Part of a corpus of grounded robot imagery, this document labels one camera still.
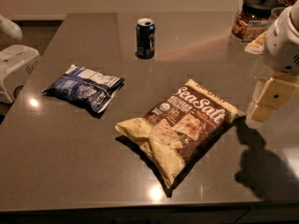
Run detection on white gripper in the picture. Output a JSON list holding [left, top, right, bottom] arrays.
[[246, 5, 299, 123]]

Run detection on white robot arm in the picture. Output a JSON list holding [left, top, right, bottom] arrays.
[[246, 1, 299, 128]]

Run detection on blue pepsi can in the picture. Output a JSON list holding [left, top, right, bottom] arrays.
[[135, 18, 155, 59]]

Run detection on glass jar black lid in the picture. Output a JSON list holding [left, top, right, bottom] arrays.
[[232, 0, 278, 42]]

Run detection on sea salt chips bag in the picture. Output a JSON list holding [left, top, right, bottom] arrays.
[[116, 79, 244, 187]]

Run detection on blue white snack bag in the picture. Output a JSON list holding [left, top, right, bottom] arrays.
[[43, 64, 124, 114]]

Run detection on white rounded robot part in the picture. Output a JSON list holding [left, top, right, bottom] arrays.
[[0, 15, 22, 41]]

